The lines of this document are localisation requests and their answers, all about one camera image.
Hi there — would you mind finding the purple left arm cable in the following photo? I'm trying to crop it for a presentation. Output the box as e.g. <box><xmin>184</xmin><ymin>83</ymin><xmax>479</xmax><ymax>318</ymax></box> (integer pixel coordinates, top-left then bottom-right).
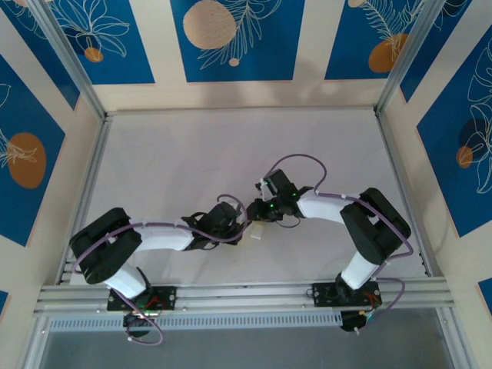
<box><xmin>71</xmin><ymin>194</ymin><xmax>249</xmax><ymax>347</ymax></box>

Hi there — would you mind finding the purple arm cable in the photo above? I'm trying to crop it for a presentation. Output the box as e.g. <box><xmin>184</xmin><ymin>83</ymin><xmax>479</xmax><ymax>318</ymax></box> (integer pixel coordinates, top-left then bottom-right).
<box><xmin>71</xmin><ymin>194</ymin><xmax>249</xmax><ymax>347</ymax></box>
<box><xmin>267</xmin><ymin>153</ymin><xmax>415</xmax><ymax>334</ymax></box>

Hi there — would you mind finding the aluminium mounting rail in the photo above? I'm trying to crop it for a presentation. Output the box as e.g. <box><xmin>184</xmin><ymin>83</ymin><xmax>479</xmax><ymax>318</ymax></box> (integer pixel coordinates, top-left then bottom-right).
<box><xmin>32</xmin><ymin>277</ymin><xmax>457</xmax><ymax>319</ymax></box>

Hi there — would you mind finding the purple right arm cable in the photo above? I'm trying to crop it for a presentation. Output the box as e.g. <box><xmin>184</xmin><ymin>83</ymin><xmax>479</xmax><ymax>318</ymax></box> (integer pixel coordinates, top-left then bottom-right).
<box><xmin>267</xmin><ymin>153</ymin><xmax>415</xmax><ymax>334</ymax></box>

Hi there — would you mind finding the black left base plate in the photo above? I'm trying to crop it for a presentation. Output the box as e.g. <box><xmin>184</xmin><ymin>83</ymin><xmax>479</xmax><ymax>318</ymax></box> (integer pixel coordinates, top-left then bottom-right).
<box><xmin>106</xmin><ymin>284</ymin><xmax>178</xmax><ymax>311</ymax></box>

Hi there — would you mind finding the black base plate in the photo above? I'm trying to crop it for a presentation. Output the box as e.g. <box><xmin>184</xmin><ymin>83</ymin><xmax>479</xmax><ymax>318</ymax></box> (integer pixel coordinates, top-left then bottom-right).
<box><xmin>106</xmin><ymin>284</ymin><xmax>178</xmax><ymax>311</ymax></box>
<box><xmin>311</xmin><ymin>281</ymin><xmax>382</xmax><ymax>308</ymax></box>

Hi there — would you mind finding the grey slotted cable duct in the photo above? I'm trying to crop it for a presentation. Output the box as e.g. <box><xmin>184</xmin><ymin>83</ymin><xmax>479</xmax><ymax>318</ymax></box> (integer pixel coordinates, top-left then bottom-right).
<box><xmin>48</xmin><ymin>310</ymin><xmax>344</xmax><ymax>334</ymax></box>

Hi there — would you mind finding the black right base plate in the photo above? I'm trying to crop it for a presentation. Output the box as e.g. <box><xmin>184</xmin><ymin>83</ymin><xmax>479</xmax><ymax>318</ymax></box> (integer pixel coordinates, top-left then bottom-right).
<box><xmin>311</xmin><ymin>281</ymin><xmax>382</xmax><ymax>308</ymax></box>

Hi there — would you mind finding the aluminium table back rail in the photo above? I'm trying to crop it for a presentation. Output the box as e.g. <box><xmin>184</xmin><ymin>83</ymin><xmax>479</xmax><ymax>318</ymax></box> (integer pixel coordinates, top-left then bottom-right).
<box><xmin>103</xmin><ymin>107</ymin><xmax>380</xmax><ymax>116</ymax></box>

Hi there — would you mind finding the aluminium table side rail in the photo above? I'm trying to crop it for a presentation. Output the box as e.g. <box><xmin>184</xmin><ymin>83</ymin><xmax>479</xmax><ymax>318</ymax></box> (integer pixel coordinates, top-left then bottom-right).
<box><xmin>373</xmin><ymin>109</ymin><xmax>444</xmax><ymax>278</ymax></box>
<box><xmin>55</xmin><ymin>115</ymin><xmax>115</xmax><ymax>286</ymax></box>

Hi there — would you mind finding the aluminium frame leg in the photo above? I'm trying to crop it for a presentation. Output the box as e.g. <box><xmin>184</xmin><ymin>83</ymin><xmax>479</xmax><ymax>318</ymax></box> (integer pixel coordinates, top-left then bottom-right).
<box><xmin>436</xmin><ymin>307</ymin><xmax>476</xmax><ymax>369</ymax></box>
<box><xmin>15</xmin><ymin>314</ymin><xmax>53</xmax><ymax>369</ymax></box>

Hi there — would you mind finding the aluminium frame post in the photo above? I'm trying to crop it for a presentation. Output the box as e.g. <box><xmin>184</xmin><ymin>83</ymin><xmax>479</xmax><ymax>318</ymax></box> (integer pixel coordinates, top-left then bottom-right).
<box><xmin>28</xmin><ymin>0</ymin><xmax>108</xmax><ymax>121</ymax></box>
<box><xmin>373</xmin><ymin>0</ymin><xmax>474</xmax><ymax>116</ymax></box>

